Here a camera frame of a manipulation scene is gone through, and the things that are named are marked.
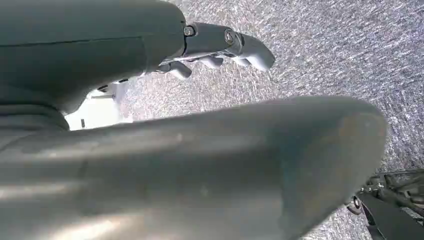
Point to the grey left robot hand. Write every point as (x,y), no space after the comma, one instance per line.
(205,172)

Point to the ribbed grey left arm sleeve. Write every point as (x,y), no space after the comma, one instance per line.
(30,119)

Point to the pale steel bench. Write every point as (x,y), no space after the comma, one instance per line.
(96,111)

